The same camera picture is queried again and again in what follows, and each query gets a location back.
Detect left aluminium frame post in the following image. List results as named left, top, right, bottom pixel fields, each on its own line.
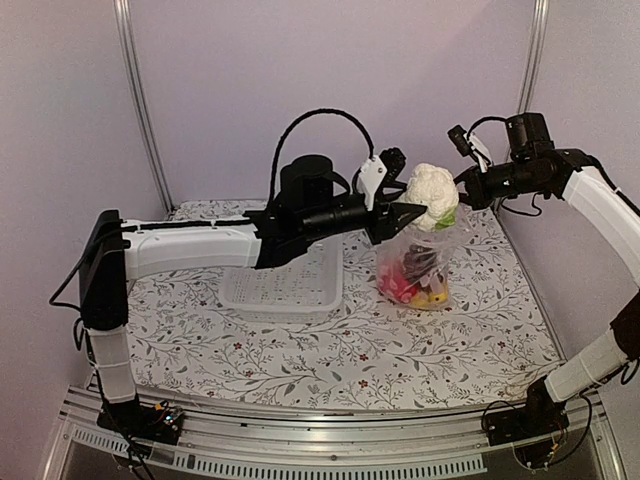
left=113, top=0, right=174, bottom=214

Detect yellow toy corn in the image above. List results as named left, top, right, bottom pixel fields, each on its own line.
left=410, top=291, right=448, bottom=309

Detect floral table mat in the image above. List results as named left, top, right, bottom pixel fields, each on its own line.
left=128, top=210, right=563, bottom=410

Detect front aluminium rail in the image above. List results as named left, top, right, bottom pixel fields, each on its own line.
left=37, top=385, right=627, bottom=479

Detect clear zip top bag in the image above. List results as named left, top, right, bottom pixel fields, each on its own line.
left=376, top=208, right=471, bottom=310

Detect aluminium frame post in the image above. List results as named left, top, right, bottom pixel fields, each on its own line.
left=113, top=0, right=174, bottom=214
left=517, top=0, right=550, bottom=113

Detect red toy bell pepper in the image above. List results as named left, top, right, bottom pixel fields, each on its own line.
left=377, top=264, right=417, bottom=304

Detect dark purple toy grapes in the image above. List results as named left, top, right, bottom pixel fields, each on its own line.
left=403, top=244, right=437, bottom=275

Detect right aluminium frame post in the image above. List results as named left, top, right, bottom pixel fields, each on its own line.
left=517, top=0, right=550, bottom=113

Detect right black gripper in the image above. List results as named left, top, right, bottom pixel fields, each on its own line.
left=442, top=158, right=547, bottom=209

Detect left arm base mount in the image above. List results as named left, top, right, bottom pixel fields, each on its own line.
left=97, top=396, right=184, bottom=445

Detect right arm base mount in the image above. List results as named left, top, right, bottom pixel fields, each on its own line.
left=480, top=396, right=569, bottom=446

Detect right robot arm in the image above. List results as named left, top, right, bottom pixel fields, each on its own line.
left=448, top=112, right=639, bottom=436

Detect white plastic basket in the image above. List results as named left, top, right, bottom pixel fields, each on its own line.
left=219, top=235, right=344, bottom=323

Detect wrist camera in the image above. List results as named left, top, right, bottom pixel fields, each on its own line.
left=447, top=125, right=492, bottom=172
left=352, top=147, right=407, bottom=211

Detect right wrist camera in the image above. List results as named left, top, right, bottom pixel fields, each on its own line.
left=447, top=125, right=492, bottom=172

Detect white toy cauliflower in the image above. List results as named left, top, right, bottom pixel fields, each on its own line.
left=404, top=163, right=459, bottom=232

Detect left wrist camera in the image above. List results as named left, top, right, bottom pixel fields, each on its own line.
left=352, top=147, right=407, bottom=211

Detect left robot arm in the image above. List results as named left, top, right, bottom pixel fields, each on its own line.
left=49, top=108, right=427, bottom=434

